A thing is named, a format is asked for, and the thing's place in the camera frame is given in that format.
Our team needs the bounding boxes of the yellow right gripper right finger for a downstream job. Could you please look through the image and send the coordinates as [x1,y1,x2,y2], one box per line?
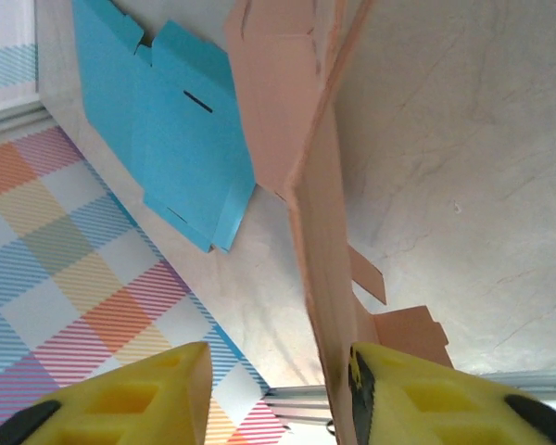
[348,341,556,445]

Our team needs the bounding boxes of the aluminium frame post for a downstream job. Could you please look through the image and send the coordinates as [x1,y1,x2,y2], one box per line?
[0,99,57,140]

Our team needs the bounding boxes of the aluminium frame base rails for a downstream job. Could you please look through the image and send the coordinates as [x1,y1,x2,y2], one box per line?
[261,368,556,435]

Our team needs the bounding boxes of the blue paper box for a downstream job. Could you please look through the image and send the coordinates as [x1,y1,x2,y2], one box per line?
[71,0,257,255]

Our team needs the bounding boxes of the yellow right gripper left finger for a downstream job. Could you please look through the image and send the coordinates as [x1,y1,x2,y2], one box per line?
[0,341,213,445]

